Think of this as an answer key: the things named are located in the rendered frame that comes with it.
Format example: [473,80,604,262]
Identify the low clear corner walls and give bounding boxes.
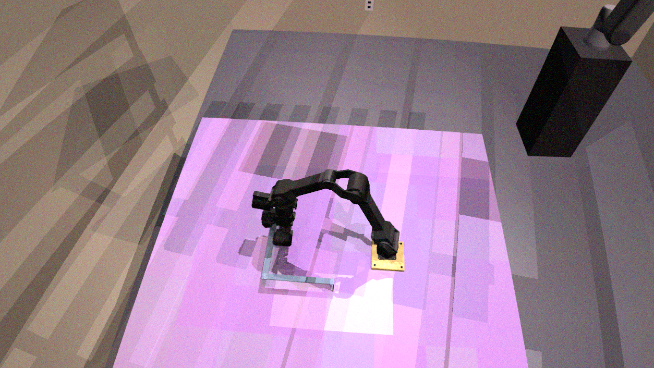
[261,245,333,291]

